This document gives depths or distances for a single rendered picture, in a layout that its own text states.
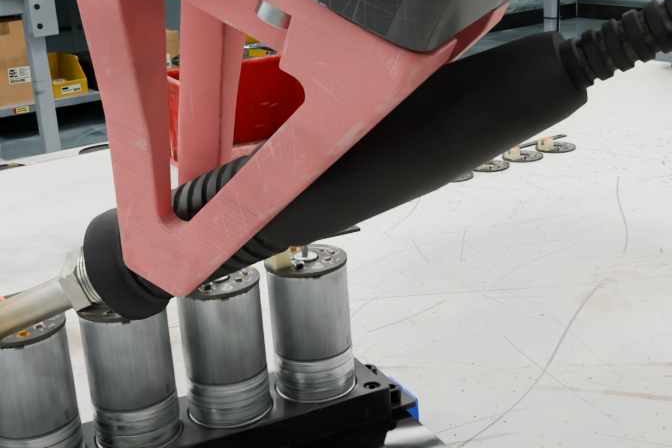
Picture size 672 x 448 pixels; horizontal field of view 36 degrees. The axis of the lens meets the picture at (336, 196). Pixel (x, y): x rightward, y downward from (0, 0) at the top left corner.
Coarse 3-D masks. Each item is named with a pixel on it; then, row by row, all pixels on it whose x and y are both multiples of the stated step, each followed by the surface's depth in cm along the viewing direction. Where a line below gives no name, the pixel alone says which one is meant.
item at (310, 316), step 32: (288, 288) 30; (320, 288) 30; (288, 320) 31; (320, 320) 30; (288, 352) 31; (320, 352) 31; (352, 352) 32; (288, 384) 31; (320, 384) 31; (352, 384) 32
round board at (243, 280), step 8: (240, 272) 30; (248, 272) 30; (256, 272) 30; (232, 280) 30; (240, 280) 30; (248, 280) 30; (256, 280) 30; (200, 288) 29; (208, 288) 29; (216, 288) 29; (232, 288) 29; (240, 288) 29; (248, 288) 29; (184, 296) 29; (192, 296) 29; (200, 296) 29; (208, 296) 29; (216, 296) 29; (224, 296) 29
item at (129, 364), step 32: (128, 320) 28; (160, 320) 29; (96, 352) 28; (128, 352) 28; (160, 352) 29; (96, 384) 29; (128, 384) 28; (160, 384) 29; (96, 416) 29; (128, 416) 29; (160, 416) 29
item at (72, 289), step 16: (80, 256) 22; (64, 272) 22; (80, 272) 22; (32, 288) 23; (48, 288) 23; (64, 288) 22; (80, 288) 22; (0, 304) 24; (16, 304) 23; (32, 304) 23; (48, 304) 23; (64, 304) 23; (80, 304) 22; (96, 304) 22; (0, 320) 24; (16, 320) 24; (32, 320) 23; (0, 336) 24
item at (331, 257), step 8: (312, 248) 32; (320, 248) 32; (328, 248) 32; (336, 248) 32; (320, 256) 31; (328, 256) 31; (336, 256) 31; (344, 256) 31; (264, 264) 31; (296, 264) 30; (304, 264) 31; (312, 264) 31; (328, 264) 30; (336, 264) 30; (344, 264) 31; (272, 272) 30; (280, 272) 30; (288, 272) 30; (296, 272) 30; (304, 272) 30; (312, 272) 30; (320, 272) 30; (328, 272) 30
